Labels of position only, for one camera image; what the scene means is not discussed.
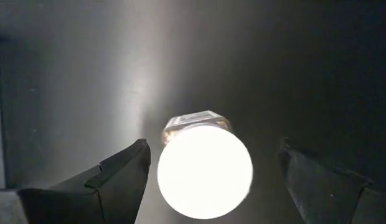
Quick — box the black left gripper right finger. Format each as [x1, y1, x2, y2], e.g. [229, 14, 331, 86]
[277, 137, 386, 224]

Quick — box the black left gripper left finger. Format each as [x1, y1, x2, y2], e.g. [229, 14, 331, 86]
[17, 138, 152, 224]

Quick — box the white-lid glass spice jar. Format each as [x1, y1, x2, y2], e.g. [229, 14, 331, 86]
[156, 110, 254, 220]

